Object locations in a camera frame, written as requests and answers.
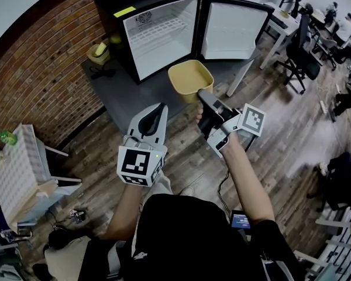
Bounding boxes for person's right forearm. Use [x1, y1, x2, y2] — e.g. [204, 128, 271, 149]
[222, 133, 276, 225]

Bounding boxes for dark grey table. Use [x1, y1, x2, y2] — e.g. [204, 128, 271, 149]
[81, 50, 261, 135]

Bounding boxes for person's left forearm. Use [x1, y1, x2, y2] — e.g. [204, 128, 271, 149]
[105, 182, 149, 241]

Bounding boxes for white metal rack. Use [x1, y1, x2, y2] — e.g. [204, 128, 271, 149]
[315, 208, 351, 276]

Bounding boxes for small device with blue screen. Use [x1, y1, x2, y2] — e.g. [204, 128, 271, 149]
[229, 209, 252, 231]

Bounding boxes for green plastic bottle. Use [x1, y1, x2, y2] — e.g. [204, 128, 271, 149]
[0, 130, 19, 146]

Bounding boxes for pale chair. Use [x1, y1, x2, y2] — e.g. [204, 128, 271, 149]
[318, 36, 339, 70]

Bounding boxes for yellow plastic container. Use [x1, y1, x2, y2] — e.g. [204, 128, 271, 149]
[167, 59, 215, 104]

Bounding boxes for white wire fridge shelf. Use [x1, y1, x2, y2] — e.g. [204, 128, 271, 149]
[126, 17, 191, 46]

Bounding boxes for black bag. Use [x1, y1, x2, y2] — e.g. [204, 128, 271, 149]
[47, 226, 92, 252]

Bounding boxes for white desk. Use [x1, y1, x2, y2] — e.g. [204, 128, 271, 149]
[259, 1, 300, 70]

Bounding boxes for black fridge door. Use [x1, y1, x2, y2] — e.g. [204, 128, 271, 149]
[199, 0, 276, 61]

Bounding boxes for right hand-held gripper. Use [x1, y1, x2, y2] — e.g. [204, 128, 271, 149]
[197, 88, 266, 159]

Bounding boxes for white side table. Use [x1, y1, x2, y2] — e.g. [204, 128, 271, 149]
[43, 144, 83, 187]

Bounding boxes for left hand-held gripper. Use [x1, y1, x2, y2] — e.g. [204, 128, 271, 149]
[116, 102, 168, 189]

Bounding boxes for black office chair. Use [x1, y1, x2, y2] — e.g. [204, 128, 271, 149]
[276, 12, 322, 95]

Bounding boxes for beige bag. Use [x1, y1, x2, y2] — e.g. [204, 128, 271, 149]
[43, 235, 92, 281]

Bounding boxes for person's beige trousers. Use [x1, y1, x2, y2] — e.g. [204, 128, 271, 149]
[147, 170, 174, 200]

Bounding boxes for yellow sticky note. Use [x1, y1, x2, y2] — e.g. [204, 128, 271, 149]
[113, 6, 137, 19]

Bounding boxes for white grid storage box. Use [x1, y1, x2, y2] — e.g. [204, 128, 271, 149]
[0, 123, 60, 225]

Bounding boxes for small yellow basket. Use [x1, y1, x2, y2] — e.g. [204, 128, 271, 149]
[85, 42, 111, 64]

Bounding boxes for black coiled power cable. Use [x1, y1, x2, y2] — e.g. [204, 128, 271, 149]
[88, 65, 117, 81]

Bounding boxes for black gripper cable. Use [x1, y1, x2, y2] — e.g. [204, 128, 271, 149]
[217, 170, 232, 215]

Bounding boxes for person's black shirt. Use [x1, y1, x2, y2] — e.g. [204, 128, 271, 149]
[128, 193, 307, 281]

